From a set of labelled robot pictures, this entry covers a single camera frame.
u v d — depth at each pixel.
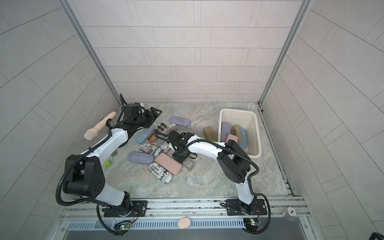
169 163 0.84
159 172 0.80
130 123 0.66
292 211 0.65
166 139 0.68
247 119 0.91
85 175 0.42
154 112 0.77
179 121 1.02
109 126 0.84
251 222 0.68
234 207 0.71
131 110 0.65
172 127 0.98
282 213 0.69
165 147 0.89
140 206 0.71
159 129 0.97
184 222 0.67
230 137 0.87
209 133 0.96
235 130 0.96
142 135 0.92
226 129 0.94
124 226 0.64
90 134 0.69
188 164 0.81
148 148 0.87
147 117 0.75
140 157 0.85
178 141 0.66
